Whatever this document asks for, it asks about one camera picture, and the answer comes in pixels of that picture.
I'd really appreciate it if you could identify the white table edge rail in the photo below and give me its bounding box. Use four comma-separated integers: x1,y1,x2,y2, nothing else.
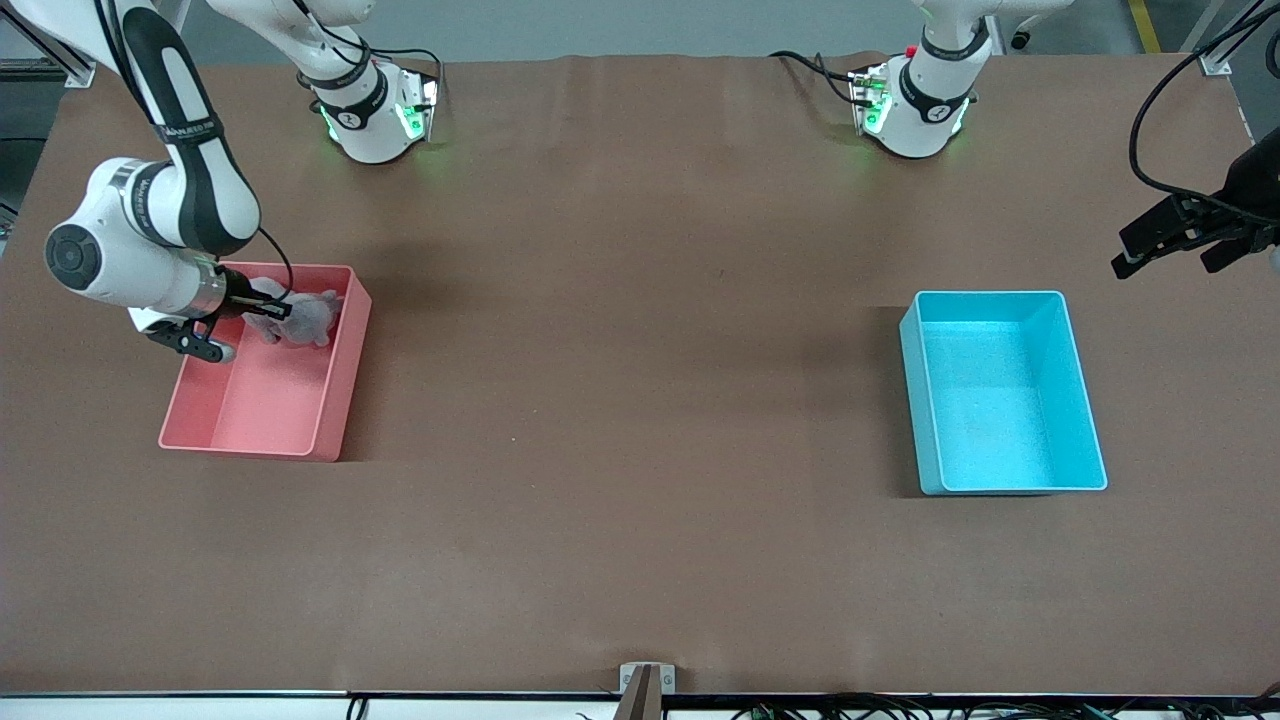
0,692,1280,720

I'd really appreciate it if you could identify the aluminium frame profile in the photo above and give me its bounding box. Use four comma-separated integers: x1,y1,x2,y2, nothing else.
1185,0,1280,77
0,20,98,89

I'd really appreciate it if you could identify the pink plastic box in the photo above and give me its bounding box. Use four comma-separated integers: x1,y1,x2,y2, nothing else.
158,261,373,463

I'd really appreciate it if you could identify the silver base connector plate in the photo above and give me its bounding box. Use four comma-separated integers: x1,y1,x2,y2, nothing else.
850,62,893,137
396,72,442,143

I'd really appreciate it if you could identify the metal mounting bracket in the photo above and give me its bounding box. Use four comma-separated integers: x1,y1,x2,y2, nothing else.
619,662,676,696

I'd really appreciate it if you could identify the brown camera post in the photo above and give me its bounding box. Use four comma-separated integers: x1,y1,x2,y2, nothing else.
613,665,663,720

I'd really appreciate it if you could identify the black arm base cable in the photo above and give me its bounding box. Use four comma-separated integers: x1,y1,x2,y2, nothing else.
296,0,444,101
768,50,863,107

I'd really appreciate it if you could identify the blue plastic box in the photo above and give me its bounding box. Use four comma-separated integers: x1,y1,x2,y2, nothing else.
898,290,1109,497

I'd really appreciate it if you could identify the grey plush toy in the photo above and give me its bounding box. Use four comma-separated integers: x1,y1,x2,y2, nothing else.
246,277,299,346
275,292,345,351

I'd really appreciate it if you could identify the brown table mat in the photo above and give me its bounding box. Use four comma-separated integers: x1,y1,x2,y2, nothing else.
0,52,1280,696

